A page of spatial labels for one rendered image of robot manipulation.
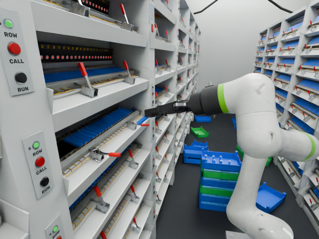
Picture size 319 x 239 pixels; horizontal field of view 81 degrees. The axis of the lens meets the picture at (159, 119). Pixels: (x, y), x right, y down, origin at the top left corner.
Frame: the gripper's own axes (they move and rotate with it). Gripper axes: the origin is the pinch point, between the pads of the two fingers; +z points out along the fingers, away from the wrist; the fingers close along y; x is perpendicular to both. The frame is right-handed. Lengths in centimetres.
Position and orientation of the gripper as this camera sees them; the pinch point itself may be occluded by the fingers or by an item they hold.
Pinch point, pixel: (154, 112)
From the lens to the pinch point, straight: 72.8
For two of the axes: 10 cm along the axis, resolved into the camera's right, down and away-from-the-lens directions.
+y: -5.6, -0.4, -8.3
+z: -8.3, 1.4, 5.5
